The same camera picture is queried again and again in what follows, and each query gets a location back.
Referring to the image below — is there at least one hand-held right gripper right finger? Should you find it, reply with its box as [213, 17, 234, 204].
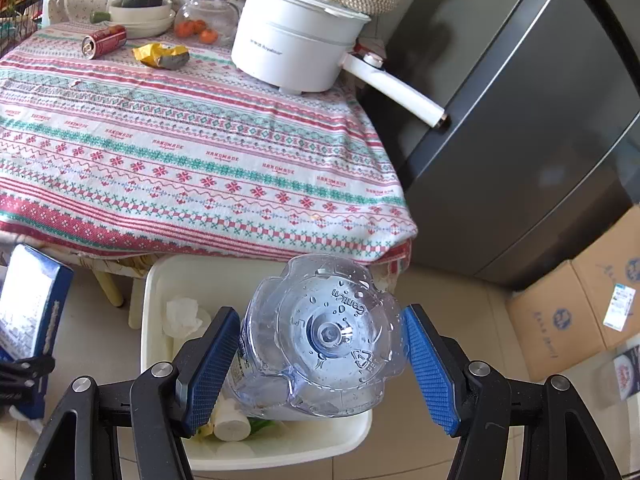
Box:
[400, 304, 623, 480]

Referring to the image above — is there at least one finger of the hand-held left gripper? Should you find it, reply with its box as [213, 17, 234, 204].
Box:
[0, 378, 39, 404]
[0, 355, 56, 382]

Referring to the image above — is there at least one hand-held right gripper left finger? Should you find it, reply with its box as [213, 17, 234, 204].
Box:
[20, 306, 242, 480]

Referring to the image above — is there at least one blue box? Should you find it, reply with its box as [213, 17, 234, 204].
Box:
[0, 243, 75, 421]

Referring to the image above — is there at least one white plastic cup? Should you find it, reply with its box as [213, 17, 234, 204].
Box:
[212, 400, 252, 443]

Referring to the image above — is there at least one white plastic bin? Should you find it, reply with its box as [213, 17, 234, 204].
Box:
[140, 255, 374, 472]

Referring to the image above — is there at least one clear plastic bottle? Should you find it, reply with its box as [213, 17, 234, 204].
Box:
[225, 253, 408, 420]

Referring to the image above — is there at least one white tissue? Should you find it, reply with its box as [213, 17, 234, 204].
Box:
[162, 297, 213, 341]

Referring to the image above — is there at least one brown cardboard box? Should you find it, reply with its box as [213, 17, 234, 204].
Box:
[507, 205, 640, 382]

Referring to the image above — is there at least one small printed carton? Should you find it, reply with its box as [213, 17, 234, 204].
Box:
[595, 345, 640, 406]

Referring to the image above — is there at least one patterned tablecloth table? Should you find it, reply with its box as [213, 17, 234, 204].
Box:
[0, 20, 418, 263]

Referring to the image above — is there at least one grey refrigerator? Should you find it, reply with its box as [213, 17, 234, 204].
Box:
[357, 0, 640, 291]

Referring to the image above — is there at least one yellow wrapper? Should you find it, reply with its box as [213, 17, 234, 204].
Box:
[131, 42, 191, 70]

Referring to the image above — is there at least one white electric cooking pot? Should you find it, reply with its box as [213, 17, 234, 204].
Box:
[231, 0, 451, 130]

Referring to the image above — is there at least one white bowl with avocado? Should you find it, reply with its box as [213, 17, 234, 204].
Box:
[107, 10, 177, 39]

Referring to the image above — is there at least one red drink can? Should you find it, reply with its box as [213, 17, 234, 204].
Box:
[81, 25, 127, 59]

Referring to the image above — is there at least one glass jar with oranges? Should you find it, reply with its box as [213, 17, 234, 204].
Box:
[174, 0, 242, 46]

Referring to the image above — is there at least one black wire rack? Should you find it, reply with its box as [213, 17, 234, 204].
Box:
[0, 5, 51, 55]

